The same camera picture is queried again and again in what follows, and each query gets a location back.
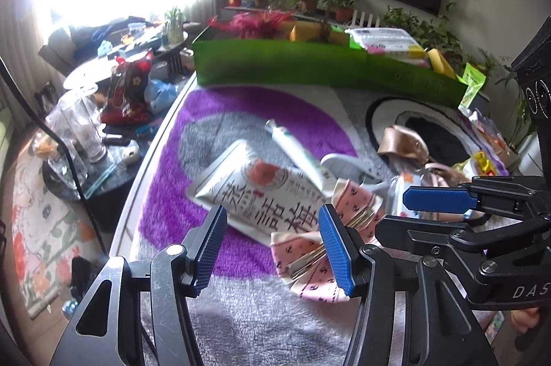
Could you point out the white plastic scoop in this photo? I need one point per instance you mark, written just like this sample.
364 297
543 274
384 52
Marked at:
340 166

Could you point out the small white printed packet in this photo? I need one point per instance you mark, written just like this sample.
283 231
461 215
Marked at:
398 196

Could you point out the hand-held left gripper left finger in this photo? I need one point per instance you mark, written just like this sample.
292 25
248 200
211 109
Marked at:
211 250

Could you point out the dark oval coffee table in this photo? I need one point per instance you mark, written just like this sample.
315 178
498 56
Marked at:
142 56

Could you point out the pink feather duster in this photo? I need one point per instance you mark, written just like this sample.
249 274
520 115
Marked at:
254 24

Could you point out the dark round side table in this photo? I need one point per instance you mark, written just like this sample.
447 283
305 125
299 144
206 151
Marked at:
107 185

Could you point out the floral floor rug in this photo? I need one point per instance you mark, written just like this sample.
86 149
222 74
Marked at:
47 237

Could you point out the green cardboard box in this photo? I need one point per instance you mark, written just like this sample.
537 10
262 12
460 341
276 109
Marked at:
409 82
275 64

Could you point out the red patterned cloth bag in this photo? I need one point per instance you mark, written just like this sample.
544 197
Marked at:
127 90

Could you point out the yellow sponge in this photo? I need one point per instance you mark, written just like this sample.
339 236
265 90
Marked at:
439 62

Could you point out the person's right hand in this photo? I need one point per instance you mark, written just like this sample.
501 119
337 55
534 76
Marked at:
521 318

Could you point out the pale blue plastic bag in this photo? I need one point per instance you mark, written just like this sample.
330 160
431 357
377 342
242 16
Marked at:
161 95

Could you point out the plant in glass vase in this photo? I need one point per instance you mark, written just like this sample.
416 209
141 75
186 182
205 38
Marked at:
174 24

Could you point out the yellow red candy wrapper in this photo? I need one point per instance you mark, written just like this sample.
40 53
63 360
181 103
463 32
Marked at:
483 163

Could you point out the white router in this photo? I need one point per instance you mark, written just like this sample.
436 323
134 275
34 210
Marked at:
366 19

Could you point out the grey sofa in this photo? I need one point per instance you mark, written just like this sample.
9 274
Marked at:
56 43

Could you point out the white snack packet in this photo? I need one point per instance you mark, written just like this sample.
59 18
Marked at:
241 185

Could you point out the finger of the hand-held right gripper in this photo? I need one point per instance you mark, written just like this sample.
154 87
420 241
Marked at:
413 232
439 198

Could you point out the black remote control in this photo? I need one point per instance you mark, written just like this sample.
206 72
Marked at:
116 140

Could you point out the teal soft pouch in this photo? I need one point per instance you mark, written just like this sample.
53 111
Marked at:
105 47

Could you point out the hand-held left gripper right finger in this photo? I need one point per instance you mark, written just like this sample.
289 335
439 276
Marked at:
335 254

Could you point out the gold box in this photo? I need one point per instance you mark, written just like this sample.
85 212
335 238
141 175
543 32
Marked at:
301 33

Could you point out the clear glass cup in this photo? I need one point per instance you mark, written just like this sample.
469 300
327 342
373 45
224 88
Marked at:
95 142
64 120

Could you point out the pink patterned fabric bow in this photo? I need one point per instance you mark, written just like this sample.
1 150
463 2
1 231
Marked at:
297 246

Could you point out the large white printed packet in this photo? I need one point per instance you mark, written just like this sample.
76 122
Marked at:
383 39

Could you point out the small white round case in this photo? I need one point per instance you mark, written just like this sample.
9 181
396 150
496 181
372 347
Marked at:
131 154

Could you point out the clear plastic bag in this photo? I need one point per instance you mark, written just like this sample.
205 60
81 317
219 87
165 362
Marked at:
490 129

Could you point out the white toothpaste tube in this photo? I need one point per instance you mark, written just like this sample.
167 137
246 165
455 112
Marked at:
292 146

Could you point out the green snack packet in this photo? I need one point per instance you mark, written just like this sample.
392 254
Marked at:
471 84

